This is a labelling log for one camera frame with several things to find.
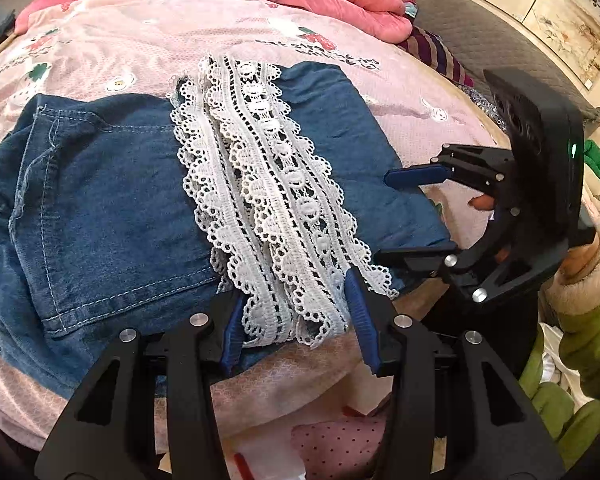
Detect pink strawberry print bedspread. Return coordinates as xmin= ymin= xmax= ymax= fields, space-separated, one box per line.
xmin=0 ymin=0 xmax=504 ymax=450

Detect green fleece right sleeve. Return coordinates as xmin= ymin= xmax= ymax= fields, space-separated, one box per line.
xmin=519 ymin=140 xmax=600 ymax=468

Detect right hand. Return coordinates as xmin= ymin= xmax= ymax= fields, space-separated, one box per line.
xmin=467 ymin=193 xmax=512 ymax=264

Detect blue denim lace-trimmed pants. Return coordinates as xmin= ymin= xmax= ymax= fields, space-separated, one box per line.
xmin=0 ymin=62 xmax=450 ymax=397

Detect striped pillow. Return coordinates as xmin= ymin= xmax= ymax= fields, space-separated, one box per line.
xmin=396 ymin=26 xmax=475 ymax=88

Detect grey quilted headboard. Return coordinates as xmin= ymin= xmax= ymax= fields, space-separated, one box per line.
xmin=415 ymin=0 xmax=600 ymax=136

